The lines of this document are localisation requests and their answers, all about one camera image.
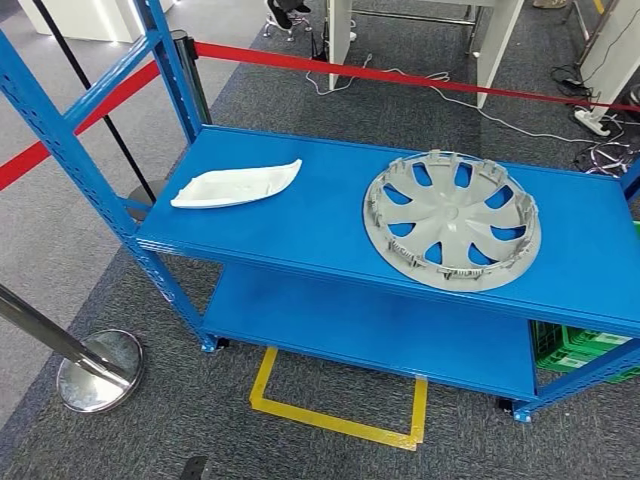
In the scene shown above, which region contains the dark chrome stanchion post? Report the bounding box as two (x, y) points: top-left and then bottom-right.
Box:
(170, 29), (214, 127)

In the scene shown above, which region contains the green plastic crate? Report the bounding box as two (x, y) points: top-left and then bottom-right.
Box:
(530, 221), (640, 386)

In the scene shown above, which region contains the yellow floor tape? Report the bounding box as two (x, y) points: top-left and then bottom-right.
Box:
(248, 346), (429, 453)

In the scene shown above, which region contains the blue metal shelf rack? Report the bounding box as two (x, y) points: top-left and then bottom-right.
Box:
(0, 0), (640, 425)

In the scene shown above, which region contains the chrome office chair base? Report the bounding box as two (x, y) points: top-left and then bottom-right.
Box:
(263, 13), (313, 43)
(574, 140), (640, 179)

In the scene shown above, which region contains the black cable bundle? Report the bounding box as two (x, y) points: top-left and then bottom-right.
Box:
(551, 62), (601, 107)

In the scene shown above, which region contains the white power strip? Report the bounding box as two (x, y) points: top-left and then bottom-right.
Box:
(574, 105), (612, 138)

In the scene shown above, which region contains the black robot left foot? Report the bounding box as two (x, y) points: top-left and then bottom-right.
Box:
(180, 455), (208, 480)

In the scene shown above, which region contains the white desk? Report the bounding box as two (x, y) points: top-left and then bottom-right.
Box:
(327, 0), (526, 111)

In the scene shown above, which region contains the person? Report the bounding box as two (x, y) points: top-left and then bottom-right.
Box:
(266, 0), (312, 31)

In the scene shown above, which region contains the white counter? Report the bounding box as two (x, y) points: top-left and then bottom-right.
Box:
(17, 0), (176, 44)

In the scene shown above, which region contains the white floor cable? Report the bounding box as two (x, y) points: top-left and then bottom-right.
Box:
(305, 52), (601, 146)

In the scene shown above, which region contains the black stanchion post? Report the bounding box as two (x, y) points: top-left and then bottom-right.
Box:
(32, 0), (168, 223)

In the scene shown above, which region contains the white curved plastic part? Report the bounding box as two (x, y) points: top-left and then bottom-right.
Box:
(170, 158), (303, 211)

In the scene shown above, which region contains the white desk panel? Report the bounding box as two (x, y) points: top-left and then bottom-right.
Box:
(580, 0), (640, 111)

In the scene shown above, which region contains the grey plastic wheel hubcap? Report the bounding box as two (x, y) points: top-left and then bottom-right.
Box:
(362, 149), (543, 293)

